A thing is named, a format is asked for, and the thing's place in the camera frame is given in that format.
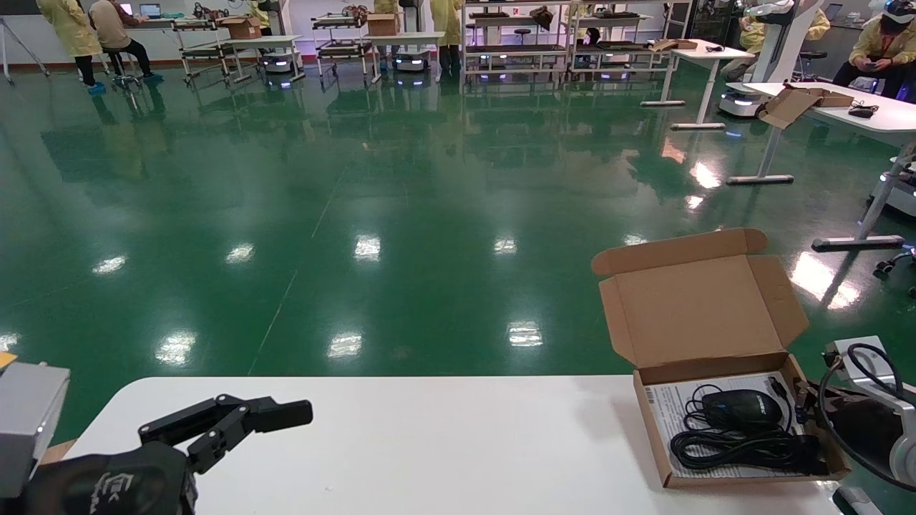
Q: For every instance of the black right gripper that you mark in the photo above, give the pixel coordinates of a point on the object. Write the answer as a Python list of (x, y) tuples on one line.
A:
[(862, 425)]

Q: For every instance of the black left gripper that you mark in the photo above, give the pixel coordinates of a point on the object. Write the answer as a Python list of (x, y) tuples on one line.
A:
[(107, 486)]

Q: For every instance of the brown cardboard storage box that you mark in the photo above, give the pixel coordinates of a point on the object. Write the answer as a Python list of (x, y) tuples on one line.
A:
[(701, 307)]

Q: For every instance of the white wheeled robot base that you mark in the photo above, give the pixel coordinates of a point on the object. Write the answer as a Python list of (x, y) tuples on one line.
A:
[(278, 64), (412, 63), (905, 204)]

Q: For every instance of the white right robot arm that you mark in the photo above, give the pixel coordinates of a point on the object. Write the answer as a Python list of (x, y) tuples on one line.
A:
[(907, 450)]

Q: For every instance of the cardboard box with open flap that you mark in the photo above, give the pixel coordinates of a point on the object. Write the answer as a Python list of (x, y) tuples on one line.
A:
[(787, 107)]

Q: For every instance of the flat cardboard box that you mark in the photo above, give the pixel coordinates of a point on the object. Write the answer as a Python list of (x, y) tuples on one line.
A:
[(680, 44)]

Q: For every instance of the black computer mouse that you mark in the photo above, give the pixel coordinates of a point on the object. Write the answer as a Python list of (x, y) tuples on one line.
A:
[(741, 408)]

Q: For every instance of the white printed paper sheet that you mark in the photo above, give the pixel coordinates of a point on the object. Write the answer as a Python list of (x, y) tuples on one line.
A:
[(665, 415)]

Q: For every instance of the brown cardboard piece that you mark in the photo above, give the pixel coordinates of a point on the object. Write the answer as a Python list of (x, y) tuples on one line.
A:
[(61, 450)]

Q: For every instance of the swivel stool with casters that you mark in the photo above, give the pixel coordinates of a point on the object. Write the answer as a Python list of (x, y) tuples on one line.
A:
[(887, 266)]

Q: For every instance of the white work table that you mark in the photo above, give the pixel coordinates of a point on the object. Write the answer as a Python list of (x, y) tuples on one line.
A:
[(715, 54), (415, 36), (265, 39), (887, 118)]

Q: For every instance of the black round stool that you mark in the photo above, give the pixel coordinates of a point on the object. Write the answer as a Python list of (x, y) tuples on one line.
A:
[(809, 55)]

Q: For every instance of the white wheeled robot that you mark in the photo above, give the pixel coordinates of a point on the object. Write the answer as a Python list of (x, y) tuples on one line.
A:
[(780, 50)]

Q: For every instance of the person in yellow coat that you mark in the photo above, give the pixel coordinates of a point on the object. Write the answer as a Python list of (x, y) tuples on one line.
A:
[(751, 32), (884, 50), (71, 28), (447, 21)]

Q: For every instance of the metal shelf cart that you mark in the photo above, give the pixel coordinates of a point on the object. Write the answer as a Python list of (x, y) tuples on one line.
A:
[(342, 48), (204, 51)]

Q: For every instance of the open laptop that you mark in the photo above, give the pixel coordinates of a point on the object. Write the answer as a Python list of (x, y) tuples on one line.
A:
[(832, 12), (151, 11)]

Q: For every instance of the white metal shelving rack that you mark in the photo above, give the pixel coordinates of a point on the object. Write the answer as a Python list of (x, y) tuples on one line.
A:
[(622, 48), (515, 48)]

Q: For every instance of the person in tan shirt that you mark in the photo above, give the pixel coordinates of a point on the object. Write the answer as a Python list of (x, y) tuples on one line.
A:
[(111, 25)]

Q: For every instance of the brown cloth item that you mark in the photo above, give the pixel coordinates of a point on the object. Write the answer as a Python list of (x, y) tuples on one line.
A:
[(542, 16)]

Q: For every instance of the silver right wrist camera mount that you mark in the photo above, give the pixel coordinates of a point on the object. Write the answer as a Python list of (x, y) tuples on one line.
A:
[(837, 355)]

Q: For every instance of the grey left wrist camera housing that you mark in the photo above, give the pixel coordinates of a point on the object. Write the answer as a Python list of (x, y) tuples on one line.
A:
[(28, 422)]

